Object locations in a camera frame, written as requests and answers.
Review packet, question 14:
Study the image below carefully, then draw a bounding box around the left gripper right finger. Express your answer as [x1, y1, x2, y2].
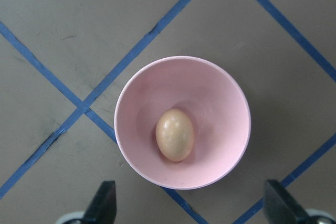
[263, 179, 309, 224]

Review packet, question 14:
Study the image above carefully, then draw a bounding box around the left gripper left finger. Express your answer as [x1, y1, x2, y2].
[83, 180, 116, 223]

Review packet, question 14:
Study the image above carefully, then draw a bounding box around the brown egg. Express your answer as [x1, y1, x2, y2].
[155, 109, 194, 162]

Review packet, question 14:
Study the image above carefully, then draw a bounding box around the pink bowl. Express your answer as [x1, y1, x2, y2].
[114, 56, 251, 190]

